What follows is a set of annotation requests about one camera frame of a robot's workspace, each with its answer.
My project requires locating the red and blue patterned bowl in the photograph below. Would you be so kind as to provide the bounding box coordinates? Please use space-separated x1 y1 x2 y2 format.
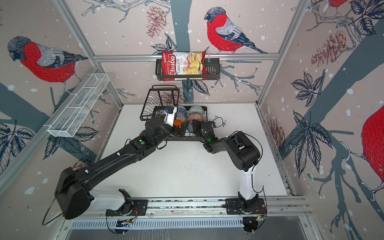
188 114 205 122

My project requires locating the orange plastic bowl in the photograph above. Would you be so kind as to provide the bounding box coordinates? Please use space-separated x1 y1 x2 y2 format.
174 120 183 129

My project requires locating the white maroon patterned bowl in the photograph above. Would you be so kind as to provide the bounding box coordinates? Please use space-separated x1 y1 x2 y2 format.
176 113 187 122

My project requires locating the black wire dish rack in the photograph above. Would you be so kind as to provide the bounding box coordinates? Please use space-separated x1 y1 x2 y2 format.
140 85 208 142

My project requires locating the dark blue patterned bowl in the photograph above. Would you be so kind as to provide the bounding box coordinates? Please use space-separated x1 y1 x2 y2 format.
177 106 188 116

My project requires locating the blue floral ceramic bowl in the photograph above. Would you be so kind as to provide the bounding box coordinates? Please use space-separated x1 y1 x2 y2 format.
187 122 195 135

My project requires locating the grey green patterned bowl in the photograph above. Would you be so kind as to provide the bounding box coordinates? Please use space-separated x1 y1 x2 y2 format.
188 105 205 116

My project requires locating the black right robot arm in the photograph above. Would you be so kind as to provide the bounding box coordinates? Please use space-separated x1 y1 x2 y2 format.
192 121 266 215

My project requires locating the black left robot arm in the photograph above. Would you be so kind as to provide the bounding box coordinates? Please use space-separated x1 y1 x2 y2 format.
55 117 186 220

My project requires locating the red cassava chips bag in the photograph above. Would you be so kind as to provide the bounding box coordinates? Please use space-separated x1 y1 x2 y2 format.
161 51 207 82

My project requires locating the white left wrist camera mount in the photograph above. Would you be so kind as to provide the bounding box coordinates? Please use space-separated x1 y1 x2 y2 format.
164 106 177 127

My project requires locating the black wall shelf basket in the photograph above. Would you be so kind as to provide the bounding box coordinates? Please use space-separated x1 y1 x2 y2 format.
155 58 221 81

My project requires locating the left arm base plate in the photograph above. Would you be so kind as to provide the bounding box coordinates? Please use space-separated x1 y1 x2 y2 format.
106 199 148 217

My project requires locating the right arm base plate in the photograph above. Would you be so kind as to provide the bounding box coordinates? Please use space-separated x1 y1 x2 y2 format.
225 197 267 215

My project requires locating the white wire wall basket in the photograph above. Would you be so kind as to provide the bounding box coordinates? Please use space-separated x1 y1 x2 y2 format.
48 73 110 138

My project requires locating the aluminium mounting rail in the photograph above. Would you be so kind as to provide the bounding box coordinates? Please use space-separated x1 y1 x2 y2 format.
77 197 312 218

